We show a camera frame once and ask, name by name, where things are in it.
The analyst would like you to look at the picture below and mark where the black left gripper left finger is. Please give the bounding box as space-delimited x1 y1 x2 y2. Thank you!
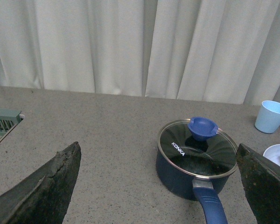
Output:
0 142 81 224

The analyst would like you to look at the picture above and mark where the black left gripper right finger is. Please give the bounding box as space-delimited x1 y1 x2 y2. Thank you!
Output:
236 143 280 224

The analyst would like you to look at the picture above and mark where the glass lid with blue knob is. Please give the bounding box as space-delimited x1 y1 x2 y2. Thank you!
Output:
158 116 237 179

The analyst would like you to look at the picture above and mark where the light blue plate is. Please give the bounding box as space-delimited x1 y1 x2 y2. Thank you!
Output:
263 144 280 166

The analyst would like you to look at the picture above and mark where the dark blue saucepan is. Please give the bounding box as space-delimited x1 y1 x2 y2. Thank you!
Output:
156 146 232 224

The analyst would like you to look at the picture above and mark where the light blue plastic cup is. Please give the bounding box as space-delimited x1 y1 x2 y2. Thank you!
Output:
255 100 280 134

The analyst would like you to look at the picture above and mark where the green dish rack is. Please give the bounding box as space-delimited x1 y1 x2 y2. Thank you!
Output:
0 108 25 136

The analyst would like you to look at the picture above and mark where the white curtain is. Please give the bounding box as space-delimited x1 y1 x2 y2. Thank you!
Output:
0 0 280 105

